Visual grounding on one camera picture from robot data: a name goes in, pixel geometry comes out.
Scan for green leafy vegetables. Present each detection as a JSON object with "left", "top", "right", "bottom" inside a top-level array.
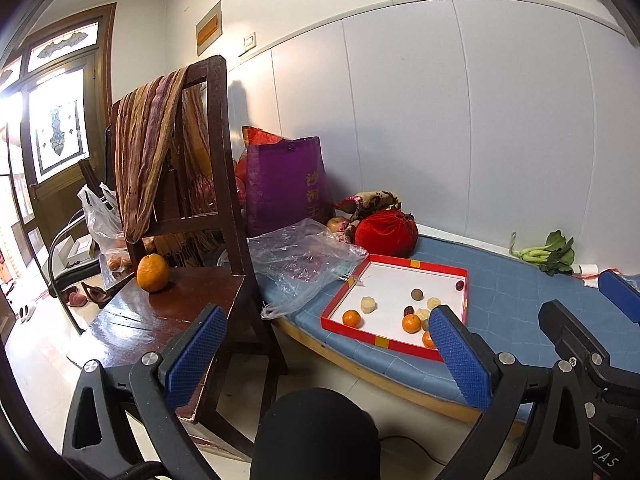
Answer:
[{"left": 510, "top": 230, "right": 576, "bottom": 277}]

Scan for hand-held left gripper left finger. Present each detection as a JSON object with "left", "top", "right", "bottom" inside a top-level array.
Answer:
[{"left": 61, "top": 303, "right": 228, "bottom": 480}]

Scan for black office chair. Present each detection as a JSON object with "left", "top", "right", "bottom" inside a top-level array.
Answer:
[{"left": 47, "top": 125, "right": 133, "bottom": 306}]

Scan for white plastic bag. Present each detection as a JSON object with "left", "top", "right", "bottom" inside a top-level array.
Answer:
[{"left": 77, "top": 182, "right": 133, "bottom": 286}]

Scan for floral patterned cloth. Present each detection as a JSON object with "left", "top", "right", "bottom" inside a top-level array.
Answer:
[{"left": 334, "top": 190, "right": 402, "bottom": 223}]

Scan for large orange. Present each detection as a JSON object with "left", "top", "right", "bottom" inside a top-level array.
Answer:
[{"left": 136, "top": 254, "right": 171, "bottom": 293}]

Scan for black cable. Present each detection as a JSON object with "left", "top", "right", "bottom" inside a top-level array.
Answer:
[{"left": 377, "top": 435, "right": 451, "bottom": 466}]

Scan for wooden door with stained glass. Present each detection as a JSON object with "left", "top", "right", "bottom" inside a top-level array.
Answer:
[{"left": 0, "top": 2, "right": 117, "bottom": 261}]

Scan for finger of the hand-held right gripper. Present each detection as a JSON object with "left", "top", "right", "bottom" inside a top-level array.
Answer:
[
  {"left": 539, "top": 300, "right": 640, "bottom": 401},
  {"left": 599, "top": 270, "right": 640, "bottom": 326}
]

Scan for clear plastic bag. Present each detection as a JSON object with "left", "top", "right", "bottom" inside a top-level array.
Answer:
[{"left": 247, "top": 217, "right": 371, "bottom": 320}]

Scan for grey and orange wall plaque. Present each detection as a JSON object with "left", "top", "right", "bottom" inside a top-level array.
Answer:
[{"left": 196, "top": 1, "right": 223, "bottom": 57}]

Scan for white box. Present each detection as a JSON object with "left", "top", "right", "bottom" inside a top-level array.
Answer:
[{"left": 59, "top": 237, "right": 96, "bottom": 267}]

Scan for dark wooden chair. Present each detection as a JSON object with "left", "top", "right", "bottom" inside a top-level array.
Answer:
[{"left": 70, "top": 55, "right": 288, "bottom": 461}]

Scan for red velvet drawstring bag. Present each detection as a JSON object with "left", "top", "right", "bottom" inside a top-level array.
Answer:
[{"left": 355, "top": 211, "right": 419, "bottom": 258}]

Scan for red rimmed white box tray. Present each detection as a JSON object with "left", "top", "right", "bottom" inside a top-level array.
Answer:
[{"left": 320, "top": 254, "right": 470, "bottom": 362}]

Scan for striped brown scarf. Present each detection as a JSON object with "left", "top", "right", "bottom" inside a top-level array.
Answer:
[{"left": 111, "top": 65, "right": 221, "bottom": 266}]

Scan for purple woven bag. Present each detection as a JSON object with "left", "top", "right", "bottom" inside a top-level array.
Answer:
[{"left": 245, "top": 136, "right": 335, "bottom": 238}]

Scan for person's leg in black trousers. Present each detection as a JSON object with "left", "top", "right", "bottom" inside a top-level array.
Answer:
[{"left": 249, "top": 387, "right": 381, "bottom": 480}]

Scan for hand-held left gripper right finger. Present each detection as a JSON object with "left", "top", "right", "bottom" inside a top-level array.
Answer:
[{"left": 429, "top": 305, "right": 593, "bottom": 480}]

